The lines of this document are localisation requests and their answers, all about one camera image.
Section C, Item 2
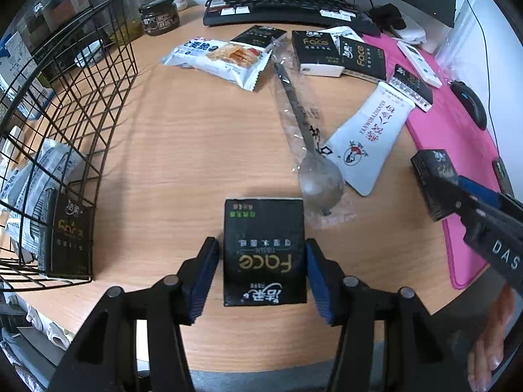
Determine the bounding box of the right hand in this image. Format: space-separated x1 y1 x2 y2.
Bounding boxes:
467 284 515 391

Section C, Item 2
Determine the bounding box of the black wire basket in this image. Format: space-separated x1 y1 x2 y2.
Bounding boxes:
1 0 138 292

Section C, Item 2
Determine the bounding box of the white blue carton box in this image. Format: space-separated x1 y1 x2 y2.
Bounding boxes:
1 32 55 121

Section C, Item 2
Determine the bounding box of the cracker snack packet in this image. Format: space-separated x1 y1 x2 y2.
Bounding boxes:
161 36 270 91

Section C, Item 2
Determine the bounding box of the white remote control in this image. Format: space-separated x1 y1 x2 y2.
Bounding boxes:
397 41 442 89

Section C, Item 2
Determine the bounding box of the dark glass jar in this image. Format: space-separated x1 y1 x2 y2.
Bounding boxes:
138 0 181 36

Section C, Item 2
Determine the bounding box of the pink desk mat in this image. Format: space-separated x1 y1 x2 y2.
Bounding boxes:
361 32 505 290

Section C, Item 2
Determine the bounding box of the clear plastic wrapper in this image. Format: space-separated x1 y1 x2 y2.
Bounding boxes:
434 0 476 81

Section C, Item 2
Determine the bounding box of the small ceramic bowl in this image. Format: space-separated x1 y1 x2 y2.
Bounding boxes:
75 40 104 68

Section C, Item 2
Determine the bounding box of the black cable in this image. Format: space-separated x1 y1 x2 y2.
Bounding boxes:
453 0 502 160

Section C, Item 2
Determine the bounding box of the white red logo sachet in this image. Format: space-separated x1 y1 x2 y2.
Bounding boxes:
322 81 415 196

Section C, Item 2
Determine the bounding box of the white power adapter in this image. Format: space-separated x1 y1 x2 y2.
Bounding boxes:
369 4 426 45

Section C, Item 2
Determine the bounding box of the dark acrylic drawer organizer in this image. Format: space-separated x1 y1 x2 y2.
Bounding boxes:
11 0 132 50

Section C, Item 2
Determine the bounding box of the wrapped plastic spoon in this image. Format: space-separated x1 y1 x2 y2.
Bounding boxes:
270 39 355 228

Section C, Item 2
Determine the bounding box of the white printed sachet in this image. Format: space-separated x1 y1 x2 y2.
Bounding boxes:
1 139 84 257

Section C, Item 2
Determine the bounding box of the black mechanical keyboard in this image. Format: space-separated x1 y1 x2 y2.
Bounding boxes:
203 0 380 36

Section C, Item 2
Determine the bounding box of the black computer mouse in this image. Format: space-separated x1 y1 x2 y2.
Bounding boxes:
450 81 488 131

